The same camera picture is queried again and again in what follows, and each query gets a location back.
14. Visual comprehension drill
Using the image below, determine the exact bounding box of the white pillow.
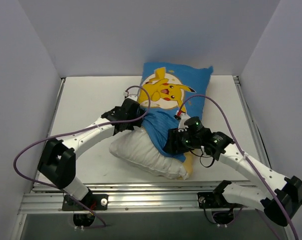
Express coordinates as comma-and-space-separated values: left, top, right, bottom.
109, 128, 194, 180

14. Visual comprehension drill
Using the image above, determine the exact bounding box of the blue Pikachu pillowcase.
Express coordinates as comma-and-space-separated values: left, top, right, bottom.
138, 62, 213, 180

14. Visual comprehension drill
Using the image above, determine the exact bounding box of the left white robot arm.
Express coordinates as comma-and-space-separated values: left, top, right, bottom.
38, 95, 145, 210

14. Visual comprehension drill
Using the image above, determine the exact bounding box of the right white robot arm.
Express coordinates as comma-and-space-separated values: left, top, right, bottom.
164, 113, 302, 227

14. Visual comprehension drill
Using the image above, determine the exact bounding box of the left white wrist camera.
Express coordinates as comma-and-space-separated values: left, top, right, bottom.
123, 91, 138, 102

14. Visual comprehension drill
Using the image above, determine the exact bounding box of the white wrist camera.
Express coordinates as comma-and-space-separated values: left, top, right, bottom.
174, 110, 190, 129
123, 91, 138, 102

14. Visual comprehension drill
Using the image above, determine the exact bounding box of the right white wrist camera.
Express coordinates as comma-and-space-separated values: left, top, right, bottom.
174, 110, 190, 129

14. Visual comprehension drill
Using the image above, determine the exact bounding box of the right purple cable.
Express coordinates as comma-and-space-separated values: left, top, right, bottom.
177, 94, 299, 240

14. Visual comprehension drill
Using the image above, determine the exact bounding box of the purple cable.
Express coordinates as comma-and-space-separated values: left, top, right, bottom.
13, 85, 151, 191
177, 94, 299, 240

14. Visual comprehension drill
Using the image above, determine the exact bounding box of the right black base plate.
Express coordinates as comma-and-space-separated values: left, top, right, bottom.
197, 191, 231, 209

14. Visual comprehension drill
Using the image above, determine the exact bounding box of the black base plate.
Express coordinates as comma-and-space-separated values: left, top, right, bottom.
62, 193, 109, 211
197, 191, 231, 209

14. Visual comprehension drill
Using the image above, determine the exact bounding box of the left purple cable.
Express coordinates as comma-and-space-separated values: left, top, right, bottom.
13, 85, 151, 191

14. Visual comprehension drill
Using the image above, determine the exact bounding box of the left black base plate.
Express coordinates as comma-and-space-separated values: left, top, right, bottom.
62, 193, 109, 211

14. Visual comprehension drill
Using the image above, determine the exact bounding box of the aluminium frame rail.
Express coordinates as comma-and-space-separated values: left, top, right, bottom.
15, 74, 276, 215

